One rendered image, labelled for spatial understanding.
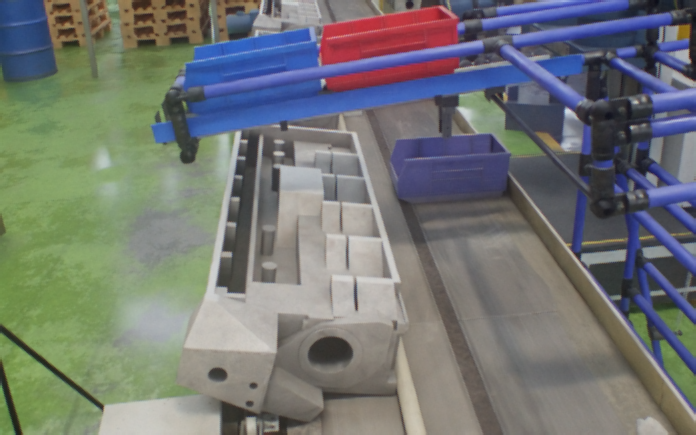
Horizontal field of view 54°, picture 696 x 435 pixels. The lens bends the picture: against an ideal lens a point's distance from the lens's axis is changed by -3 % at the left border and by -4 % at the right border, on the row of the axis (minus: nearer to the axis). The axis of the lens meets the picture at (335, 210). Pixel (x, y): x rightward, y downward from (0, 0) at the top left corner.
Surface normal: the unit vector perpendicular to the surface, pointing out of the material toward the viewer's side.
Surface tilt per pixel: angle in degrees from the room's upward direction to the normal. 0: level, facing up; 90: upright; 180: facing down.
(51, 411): 0
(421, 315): 0
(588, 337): 1
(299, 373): 90
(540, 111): 90
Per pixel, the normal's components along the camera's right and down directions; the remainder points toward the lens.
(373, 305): 0.14, -0.71
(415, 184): 0.07, 0.45
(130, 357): -0.05, -0.90
